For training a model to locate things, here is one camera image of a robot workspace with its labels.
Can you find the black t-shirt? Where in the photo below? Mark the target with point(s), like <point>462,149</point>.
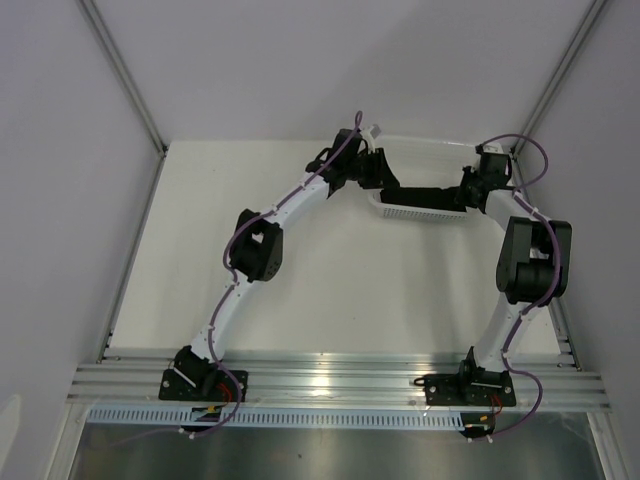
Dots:
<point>421,197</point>

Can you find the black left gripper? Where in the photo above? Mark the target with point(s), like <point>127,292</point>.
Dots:
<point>380,176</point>

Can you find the grey slotted cable duct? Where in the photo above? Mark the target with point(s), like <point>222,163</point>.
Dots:
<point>199,417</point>

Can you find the grey aluminium frame post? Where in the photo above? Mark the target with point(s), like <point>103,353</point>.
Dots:
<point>563,66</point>

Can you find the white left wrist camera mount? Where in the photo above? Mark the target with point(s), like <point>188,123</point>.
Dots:
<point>369,135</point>

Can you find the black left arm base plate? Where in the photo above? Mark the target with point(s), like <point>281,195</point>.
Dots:
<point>220,388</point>

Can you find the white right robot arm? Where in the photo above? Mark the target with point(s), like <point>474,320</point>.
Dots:
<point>533,264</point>

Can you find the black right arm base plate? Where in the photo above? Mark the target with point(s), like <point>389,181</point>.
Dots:
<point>473,390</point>

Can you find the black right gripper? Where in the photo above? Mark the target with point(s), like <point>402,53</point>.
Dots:
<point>462,199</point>

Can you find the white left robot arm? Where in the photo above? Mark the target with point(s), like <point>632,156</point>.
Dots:
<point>254,254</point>

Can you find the white perforated plastic basket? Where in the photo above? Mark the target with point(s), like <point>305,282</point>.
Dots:
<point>422,163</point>

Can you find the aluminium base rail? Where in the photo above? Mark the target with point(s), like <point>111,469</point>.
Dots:
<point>328,380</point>

